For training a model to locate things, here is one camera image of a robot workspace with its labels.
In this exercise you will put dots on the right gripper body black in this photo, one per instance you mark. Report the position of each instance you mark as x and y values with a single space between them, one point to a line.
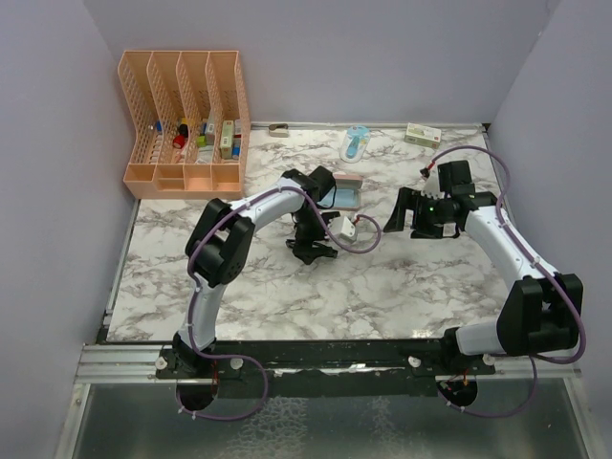
430 210

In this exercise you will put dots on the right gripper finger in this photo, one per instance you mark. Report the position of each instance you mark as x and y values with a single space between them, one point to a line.
406 200
423 227

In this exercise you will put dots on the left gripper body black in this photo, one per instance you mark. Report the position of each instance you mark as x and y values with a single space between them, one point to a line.
311 227

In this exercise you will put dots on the black sunglasses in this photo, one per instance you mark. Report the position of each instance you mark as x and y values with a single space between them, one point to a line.
290 244

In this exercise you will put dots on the light blue cleaning cloth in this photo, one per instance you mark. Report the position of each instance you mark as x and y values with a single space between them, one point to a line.
346 198

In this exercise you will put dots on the pink glasses case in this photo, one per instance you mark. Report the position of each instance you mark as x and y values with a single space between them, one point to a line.
344 180

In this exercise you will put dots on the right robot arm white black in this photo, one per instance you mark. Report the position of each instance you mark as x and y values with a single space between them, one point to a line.
542 309

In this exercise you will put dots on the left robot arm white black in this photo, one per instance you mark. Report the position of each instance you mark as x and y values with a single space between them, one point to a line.
218 248

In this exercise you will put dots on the small white green box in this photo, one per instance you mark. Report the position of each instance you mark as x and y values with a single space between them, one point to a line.
422 135

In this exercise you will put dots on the blue white packaged item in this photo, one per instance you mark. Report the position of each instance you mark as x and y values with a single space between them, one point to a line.
354 144

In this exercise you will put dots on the green white box in organizer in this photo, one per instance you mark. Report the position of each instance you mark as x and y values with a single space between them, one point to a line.
226 140

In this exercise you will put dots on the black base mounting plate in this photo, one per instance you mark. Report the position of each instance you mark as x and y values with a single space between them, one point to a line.
317 368

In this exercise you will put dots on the red black small bottle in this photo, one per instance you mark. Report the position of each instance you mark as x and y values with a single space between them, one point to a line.
181 137

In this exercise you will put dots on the peach desk file organizer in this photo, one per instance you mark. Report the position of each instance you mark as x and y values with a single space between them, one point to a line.
192 124

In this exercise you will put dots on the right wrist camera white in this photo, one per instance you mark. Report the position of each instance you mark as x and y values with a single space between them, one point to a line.
431 187

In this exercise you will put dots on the aluminium rail frame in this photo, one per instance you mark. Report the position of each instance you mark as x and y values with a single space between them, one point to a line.
116 364

